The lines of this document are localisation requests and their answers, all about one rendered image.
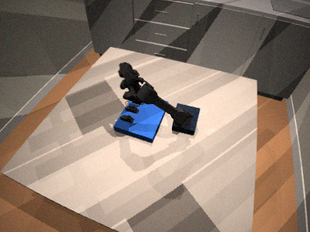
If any blue flat panel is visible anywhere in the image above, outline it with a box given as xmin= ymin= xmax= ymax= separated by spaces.
xmin=113 ymin=101 xmax=165 ymax=143

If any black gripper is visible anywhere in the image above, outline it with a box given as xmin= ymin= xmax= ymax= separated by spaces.
xmin=123 ymin=77 xmax=144 ymax=101

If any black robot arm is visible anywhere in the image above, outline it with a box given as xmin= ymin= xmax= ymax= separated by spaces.
xmin=118 ymin=62 xmax=194 ymax=128

